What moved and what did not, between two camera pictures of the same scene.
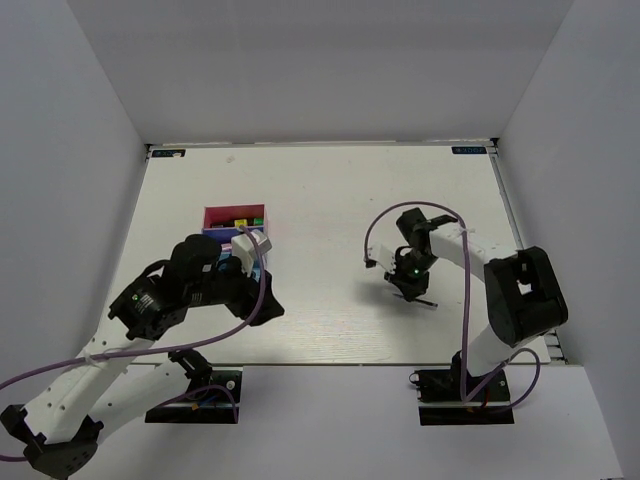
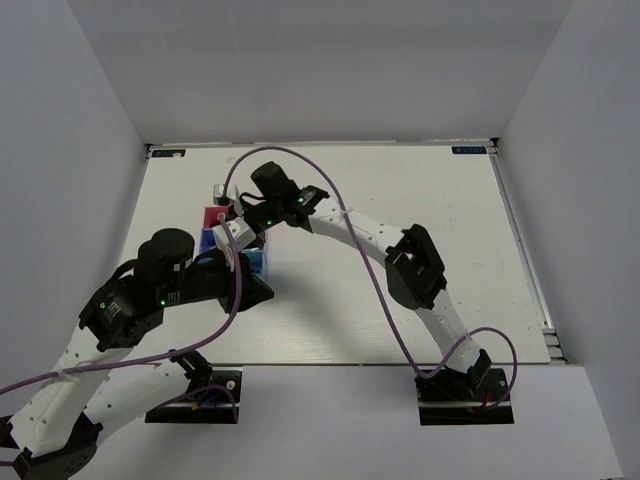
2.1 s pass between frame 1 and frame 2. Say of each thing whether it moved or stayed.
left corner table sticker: stayed
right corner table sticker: stayed
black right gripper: moved
